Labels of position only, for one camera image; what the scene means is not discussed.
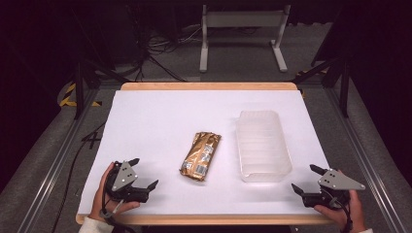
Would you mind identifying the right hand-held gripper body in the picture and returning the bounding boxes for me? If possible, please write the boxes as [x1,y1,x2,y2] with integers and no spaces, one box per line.
[301,168,366,211]

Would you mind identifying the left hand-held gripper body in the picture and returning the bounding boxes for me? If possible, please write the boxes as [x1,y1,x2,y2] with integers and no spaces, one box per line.
[104,160,151,205]

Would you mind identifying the clear plastic container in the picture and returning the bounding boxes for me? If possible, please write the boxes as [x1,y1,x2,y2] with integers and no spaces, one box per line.
[234,110,293,183]

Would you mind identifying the gold foil snack packet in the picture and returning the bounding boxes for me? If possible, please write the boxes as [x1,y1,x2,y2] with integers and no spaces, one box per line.
[179,131,223,183]

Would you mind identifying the person's left hand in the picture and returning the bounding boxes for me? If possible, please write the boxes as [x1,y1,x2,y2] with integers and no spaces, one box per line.
[88,161,141,223]

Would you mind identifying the person's right hand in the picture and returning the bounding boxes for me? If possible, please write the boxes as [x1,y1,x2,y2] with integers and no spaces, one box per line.
[313,188,366,233]

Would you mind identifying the white paper sheet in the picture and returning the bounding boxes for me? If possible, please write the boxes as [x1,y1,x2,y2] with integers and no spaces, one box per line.
[77,89,331,216]

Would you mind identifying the black tripod stand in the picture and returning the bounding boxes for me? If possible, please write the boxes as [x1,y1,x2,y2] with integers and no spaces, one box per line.
[71,59,130,121]
[292,57,352,118]

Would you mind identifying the yellow black floor tape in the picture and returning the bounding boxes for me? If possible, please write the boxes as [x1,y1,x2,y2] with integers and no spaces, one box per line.
[57,82,103,108]

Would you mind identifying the wooden table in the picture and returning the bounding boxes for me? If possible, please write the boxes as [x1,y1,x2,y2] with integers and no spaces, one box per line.
[75,82,335,226]

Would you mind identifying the dark curtain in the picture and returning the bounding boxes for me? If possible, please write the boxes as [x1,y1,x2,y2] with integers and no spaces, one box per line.
[0,0,84,193]
[310,0,412,187]

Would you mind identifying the white metal stand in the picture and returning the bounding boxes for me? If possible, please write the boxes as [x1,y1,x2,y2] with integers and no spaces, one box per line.
[198,3,292,74]

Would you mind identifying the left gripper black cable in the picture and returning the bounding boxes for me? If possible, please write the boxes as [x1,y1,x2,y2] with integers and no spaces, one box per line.
[99,174,137,233]

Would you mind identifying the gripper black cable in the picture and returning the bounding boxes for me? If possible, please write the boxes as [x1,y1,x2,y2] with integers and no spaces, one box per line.
[324,188,355,233]
[99,174,137,233]

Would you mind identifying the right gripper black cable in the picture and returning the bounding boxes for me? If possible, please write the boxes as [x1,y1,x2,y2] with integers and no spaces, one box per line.
[324,188,355,233]

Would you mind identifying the aluminium floor rail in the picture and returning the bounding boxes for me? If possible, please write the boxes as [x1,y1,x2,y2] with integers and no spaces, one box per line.
[15,87,101,233]
[325,86,404,233]

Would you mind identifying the black floor cable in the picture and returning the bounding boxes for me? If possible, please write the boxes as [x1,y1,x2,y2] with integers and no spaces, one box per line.
[51,120,107,233]

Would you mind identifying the bundle of floor cables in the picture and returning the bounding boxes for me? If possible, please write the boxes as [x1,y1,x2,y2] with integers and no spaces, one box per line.
[127,22,208,83]

